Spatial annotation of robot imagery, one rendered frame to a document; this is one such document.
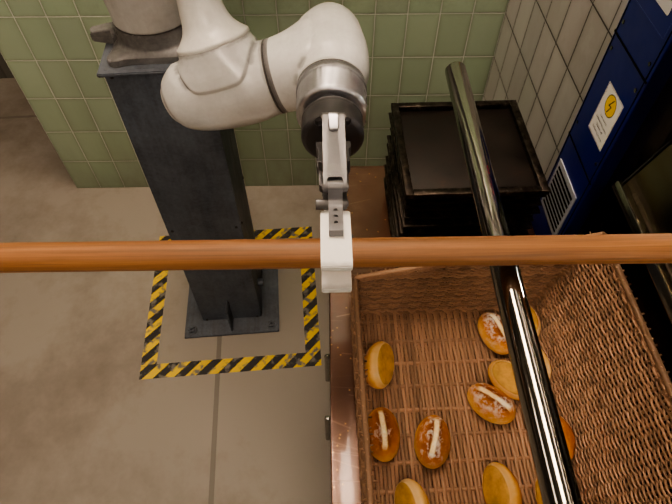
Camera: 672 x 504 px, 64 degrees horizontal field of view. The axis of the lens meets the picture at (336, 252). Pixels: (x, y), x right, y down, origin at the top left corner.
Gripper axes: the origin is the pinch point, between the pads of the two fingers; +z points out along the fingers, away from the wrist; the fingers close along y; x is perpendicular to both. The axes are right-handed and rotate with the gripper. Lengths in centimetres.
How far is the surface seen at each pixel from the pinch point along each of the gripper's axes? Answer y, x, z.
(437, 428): 55, -19, 0
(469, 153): 2.8, -16.9, -16.9
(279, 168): 110, 20, -124
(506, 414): 57, -32, -3
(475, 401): 57, -27, -6
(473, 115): 2.3, -18.4, -23.4
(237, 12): 44, 27, -124
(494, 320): 55, -34, -22
